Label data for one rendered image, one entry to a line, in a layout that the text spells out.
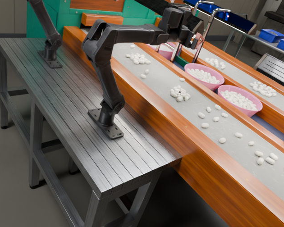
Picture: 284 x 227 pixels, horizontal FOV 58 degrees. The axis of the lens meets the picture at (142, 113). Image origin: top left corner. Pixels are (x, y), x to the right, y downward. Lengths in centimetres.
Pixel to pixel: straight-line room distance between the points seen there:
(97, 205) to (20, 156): 104
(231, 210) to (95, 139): 58
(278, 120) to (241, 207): 78
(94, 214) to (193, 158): 43
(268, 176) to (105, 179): 64
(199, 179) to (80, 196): 85
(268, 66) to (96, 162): 78
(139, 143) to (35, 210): 79
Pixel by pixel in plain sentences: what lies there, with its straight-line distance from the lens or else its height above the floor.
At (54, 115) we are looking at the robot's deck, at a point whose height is 67.
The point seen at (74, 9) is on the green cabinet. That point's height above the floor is 87.
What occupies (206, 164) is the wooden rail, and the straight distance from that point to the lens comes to 104.
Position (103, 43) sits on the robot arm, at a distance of 85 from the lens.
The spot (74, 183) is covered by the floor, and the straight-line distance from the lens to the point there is 175.
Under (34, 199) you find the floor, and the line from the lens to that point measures 168.
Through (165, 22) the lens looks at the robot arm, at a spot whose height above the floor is 113.
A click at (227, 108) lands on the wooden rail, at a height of 76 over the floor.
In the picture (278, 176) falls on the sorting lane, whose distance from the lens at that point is 120.
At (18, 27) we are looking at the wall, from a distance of 333.
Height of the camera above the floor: 137
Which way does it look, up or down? 33 degrees down
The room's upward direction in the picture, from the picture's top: 18 degrees clockwise
